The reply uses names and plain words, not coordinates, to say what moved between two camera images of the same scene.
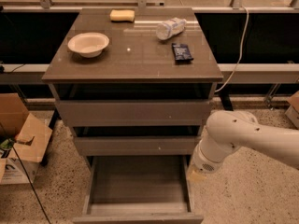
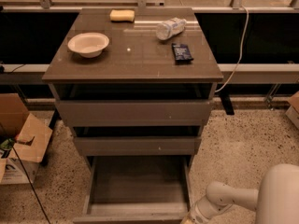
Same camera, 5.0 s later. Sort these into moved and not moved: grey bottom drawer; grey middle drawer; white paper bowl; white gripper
Moved: white gripper
Not moved: grey bottom drawer; grey middle drawer; white paper bowl
